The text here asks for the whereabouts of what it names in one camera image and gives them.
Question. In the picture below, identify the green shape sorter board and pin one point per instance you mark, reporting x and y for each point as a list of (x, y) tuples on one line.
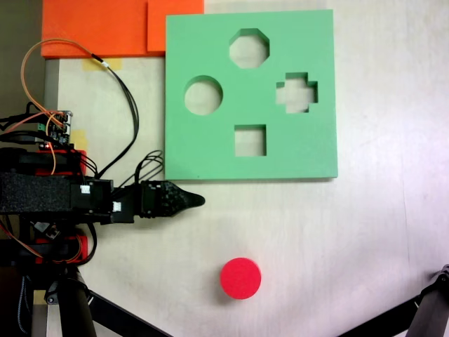
[(210, 147)]

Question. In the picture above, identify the small circuit board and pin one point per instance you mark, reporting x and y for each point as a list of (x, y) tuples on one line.
[(58, 128)]

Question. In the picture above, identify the yellow tape piece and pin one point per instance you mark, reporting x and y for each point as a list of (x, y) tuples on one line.
[(112, 64), (80, 138)]

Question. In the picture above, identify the red printed base mount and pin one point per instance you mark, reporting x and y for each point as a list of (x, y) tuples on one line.
[(81, 156)]

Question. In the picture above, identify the speckled black gripper finger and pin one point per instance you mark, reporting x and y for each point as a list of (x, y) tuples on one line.
[(173, 198)]

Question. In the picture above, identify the smooth black gripper finger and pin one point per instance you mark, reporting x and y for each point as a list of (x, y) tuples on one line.
[(195, 200)]

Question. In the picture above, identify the red cylinder block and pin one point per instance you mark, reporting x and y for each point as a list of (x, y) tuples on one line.
[(240, 277)]

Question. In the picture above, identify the black tripod leg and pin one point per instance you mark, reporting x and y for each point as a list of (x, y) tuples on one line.
[(433, 309), (75, 312)]

